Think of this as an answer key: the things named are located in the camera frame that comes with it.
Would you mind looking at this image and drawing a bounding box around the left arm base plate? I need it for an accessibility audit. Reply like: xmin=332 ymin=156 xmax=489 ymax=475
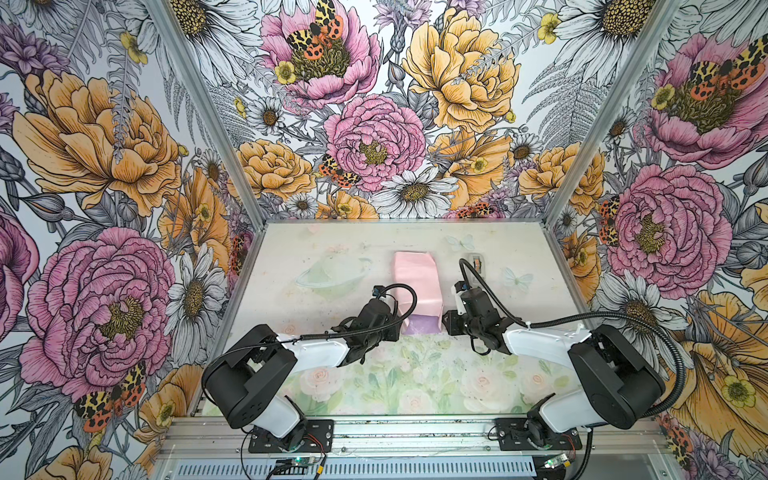
xmin=247 ymin=418 xmax=335 ymax=454

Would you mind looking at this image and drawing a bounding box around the aluminium front rail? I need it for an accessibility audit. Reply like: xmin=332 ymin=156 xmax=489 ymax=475
xmin=150 ymin=414 xmax=683 ymax=479

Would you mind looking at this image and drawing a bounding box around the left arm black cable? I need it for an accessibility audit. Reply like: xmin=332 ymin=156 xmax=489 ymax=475
xmin=276 ymin=282 xmax=422 ymax=356

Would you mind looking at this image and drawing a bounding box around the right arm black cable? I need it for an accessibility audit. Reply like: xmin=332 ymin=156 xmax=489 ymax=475
xmin=458 ymin=258 xmax=688 ymax=416

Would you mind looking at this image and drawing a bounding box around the purple wrapping paper sheet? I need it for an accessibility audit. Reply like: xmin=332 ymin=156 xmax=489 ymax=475
xmin=392 ymin=251 xmax=443 ymax=336

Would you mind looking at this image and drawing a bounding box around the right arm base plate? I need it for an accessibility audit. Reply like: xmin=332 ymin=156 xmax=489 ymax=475
xmin=486 ymin=417 xmax=582 ymax=452

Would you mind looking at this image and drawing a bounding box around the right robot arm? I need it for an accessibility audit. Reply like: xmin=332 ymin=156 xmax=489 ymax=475
xmin=442 ymin=281 xmax=665 ymax=444

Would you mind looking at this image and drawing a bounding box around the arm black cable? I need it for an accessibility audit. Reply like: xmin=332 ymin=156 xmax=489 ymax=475
xmin=276 ymin=282 xmax=422 ymax=356
xmin=458 ymin=258 xmax=688 ymax=416

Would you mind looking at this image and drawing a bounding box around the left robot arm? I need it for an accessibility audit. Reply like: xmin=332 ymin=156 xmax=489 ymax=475
xmin=201 ymin=283 xmax=418 ymax=440

